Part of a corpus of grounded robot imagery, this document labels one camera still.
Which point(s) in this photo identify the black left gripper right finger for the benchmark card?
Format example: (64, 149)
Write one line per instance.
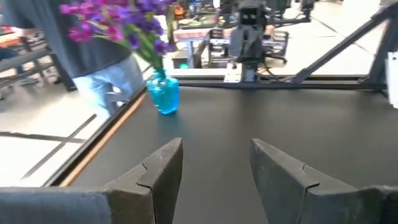
(289, 189)

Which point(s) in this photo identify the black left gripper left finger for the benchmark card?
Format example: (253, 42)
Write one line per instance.
(155, 186)

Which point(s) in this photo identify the blue glass vase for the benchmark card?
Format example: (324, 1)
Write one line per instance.
(164, 93)

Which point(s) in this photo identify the white label plate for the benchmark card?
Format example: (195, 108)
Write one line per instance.
(392, 77)

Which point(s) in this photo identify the magenta flower bunch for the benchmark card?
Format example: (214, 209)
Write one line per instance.
(90, 21)

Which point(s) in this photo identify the black aluminium table frame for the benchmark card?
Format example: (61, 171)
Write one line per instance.
(342, 44)

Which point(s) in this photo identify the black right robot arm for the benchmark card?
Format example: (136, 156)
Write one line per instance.
(248, 49)

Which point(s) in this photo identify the dark purple flower bunch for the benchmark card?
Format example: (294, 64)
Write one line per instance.
(149, 28)

